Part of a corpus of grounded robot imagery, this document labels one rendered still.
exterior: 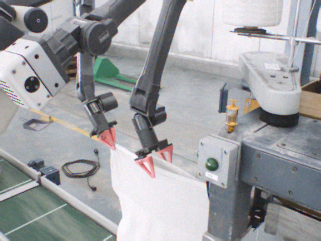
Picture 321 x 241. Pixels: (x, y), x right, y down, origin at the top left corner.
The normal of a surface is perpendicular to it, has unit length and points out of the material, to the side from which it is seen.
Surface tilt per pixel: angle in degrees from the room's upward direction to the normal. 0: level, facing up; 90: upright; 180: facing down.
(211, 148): 90
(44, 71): 90
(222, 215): 90
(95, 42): 96
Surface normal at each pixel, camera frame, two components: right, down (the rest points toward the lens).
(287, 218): -0.67, 0.26
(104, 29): 0.77, 0.33
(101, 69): 0.72, 0.00
